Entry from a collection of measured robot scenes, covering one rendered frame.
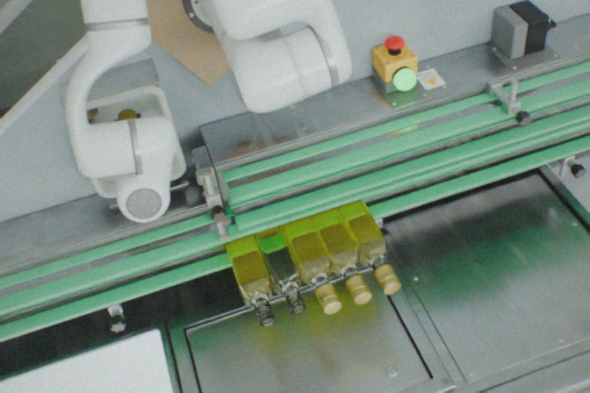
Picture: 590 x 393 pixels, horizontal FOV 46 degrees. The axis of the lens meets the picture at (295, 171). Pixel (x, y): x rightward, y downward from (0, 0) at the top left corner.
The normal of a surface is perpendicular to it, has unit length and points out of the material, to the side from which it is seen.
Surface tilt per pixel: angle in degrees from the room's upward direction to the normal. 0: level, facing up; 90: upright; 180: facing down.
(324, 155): 90
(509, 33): 90
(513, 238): 90
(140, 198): 17
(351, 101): 90
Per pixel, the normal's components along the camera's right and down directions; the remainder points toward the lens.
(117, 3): 0.35, 0.21
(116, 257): -0.11, -0.71
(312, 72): 0.23, 0.39
